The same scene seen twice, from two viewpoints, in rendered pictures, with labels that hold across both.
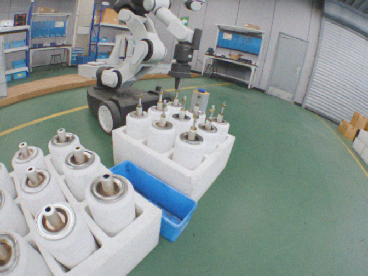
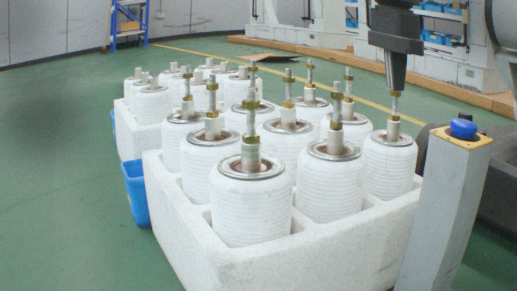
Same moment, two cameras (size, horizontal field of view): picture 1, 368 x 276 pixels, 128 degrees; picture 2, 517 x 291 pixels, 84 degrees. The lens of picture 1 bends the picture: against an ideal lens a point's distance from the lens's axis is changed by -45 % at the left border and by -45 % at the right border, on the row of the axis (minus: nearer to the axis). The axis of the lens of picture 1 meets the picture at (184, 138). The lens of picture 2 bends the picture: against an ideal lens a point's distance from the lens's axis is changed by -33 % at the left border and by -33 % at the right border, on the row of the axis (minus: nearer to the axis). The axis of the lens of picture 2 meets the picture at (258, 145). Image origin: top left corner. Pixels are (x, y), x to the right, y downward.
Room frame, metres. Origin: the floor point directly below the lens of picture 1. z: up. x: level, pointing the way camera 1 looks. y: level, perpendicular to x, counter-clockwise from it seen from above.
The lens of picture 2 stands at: (0.91, -0.49, 0.43)
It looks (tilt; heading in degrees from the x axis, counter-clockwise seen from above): 19 degrees down; 124
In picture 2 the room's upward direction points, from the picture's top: straight up
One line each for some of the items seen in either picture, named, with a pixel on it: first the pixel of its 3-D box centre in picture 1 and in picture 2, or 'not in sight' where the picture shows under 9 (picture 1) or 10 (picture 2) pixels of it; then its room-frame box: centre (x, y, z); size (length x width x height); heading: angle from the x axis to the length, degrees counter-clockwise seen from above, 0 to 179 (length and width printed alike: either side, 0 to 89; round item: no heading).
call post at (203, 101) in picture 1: (196, 118); (437, 247); (0.90, -0.05, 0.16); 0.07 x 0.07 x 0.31; 61
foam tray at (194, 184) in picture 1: (176, 151); (284, 221); (0.60, 0.02, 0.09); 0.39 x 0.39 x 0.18; 61
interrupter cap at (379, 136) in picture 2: (174, 104); (392, 138); (0.77, 0.07, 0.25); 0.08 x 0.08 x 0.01
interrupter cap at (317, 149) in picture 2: (195, 111); (334, 150); (0.71, -0.03, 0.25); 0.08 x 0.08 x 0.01
